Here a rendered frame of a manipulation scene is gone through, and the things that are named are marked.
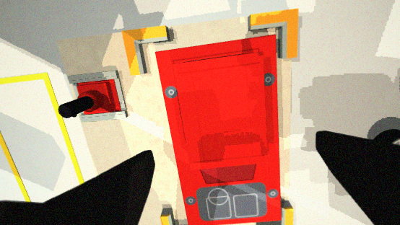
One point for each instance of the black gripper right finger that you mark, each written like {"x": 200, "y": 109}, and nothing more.
{"x": 369, "y": 170}

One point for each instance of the yellow rectangular frame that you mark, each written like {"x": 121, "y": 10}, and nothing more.
{"x": 60, "y": 121}

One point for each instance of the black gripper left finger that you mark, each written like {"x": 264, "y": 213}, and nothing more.
{"x": 115, "y": 197}

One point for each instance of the black toy tyre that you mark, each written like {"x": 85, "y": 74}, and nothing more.
{"x": 390, "y": 136}

